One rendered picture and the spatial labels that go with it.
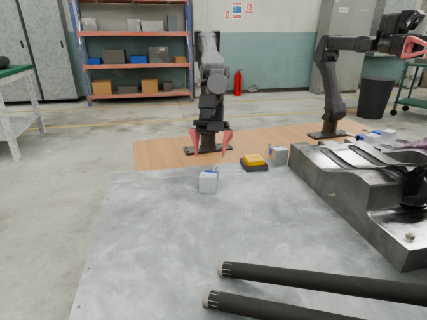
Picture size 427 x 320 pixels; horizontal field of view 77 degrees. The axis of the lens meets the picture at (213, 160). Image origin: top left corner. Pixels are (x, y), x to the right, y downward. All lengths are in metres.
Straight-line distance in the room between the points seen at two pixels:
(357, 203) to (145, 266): 0.50
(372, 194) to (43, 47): 5.85
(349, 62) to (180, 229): 6.58
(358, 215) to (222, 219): 0.33
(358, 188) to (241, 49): 5.79
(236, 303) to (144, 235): 0.29
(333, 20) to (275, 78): 1.60
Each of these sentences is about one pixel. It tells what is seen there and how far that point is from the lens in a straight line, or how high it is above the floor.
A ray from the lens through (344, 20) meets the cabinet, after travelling 6.83.
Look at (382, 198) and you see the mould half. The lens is 0.73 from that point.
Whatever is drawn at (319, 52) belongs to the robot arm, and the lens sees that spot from 1.39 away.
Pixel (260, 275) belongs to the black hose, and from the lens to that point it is 0.53.
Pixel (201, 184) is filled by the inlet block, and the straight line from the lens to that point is 0.80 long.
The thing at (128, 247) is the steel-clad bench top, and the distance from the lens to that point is 0.66.
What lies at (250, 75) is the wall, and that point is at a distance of 6.49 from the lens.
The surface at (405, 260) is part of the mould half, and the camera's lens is 0.67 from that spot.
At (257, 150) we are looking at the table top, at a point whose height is 0.80.
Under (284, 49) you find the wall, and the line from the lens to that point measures 6.74.
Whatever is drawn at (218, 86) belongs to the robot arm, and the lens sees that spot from 0.72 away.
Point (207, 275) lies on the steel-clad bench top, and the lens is 0.58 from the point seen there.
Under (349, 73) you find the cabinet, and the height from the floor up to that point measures 0.45.
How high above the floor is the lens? 1.23
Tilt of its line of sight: 25 degrees down
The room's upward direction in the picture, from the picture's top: straight up
